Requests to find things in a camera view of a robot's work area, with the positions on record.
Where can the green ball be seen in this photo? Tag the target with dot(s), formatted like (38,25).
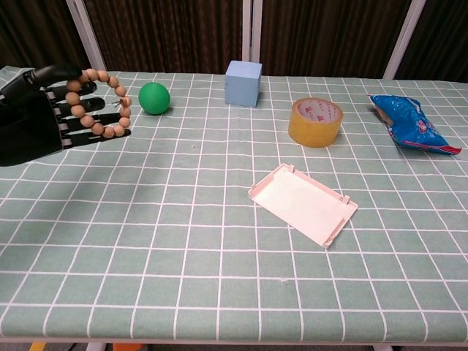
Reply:
(154,98)

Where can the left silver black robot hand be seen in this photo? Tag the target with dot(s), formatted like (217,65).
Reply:
(25,120)

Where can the pink plastic tray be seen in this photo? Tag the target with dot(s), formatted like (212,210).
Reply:
(303,204)

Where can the yellow packing tape roll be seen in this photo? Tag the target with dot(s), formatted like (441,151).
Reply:
(311,133)

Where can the white table frame bar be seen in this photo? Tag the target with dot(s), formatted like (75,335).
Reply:
(234,343)

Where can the orange floor object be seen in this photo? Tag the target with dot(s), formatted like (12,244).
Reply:
(128,348)

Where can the yellow floor strip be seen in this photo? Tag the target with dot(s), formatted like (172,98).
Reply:
(36,347)

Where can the green checked tablecloth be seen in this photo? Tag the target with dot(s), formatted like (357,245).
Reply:
(183,256)

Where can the dark brown curtain panel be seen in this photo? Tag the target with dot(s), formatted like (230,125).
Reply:
(33,33)
(442,36)
(329,36)
(164,33)

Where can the white slanted frame post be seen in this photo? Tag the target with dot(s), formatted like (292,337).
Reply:
(87,36)
(405,36)

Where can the white upright frame post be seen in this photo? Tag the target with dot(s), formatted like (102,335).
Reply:
(246,29)
(257,29)

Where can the blue snack bag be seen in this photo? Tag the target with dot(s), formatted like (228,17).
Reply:
(409,124)

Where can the light blue cube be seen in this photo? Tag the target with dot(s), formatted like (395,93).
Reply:
(241,87)

